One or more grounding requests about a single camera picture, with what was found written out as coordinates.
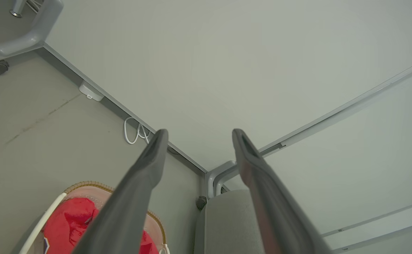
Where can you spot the chrome stand post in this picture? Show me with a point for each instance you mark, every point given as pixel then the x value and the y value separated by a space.
pixel 17 8

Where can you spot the red and white varsity jacket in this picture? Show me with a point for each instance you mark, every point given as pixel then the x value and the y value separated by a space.
pixel 68 222

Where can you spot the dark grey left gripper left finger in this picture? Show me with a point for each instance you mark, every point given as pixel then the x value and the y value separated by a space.
pixel 128 204

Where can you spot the small black round foot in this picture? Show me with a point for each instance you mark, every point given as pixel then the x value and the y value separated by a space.
pixel 201 203

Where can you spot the grey metal tube frame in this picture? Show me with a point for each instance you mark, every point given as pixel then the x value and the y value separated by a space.
pixel 210 178

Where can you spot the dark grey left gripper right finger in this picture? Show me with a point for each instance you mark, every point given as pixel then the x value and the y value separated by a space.
pixel 276 211

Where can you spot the white wall adapter box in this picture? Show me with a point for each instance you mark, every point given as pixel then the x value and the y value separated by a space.
pixel 90 91

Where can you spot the grey wall trim rail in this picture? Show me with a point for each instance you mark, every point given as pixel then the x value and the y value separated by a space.
pixel 385 237
pixel 350 106
pixel 378 217

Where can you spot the grey metal stand base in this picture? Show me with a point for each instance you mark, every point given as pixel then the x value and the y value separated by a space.
pixel 40 31

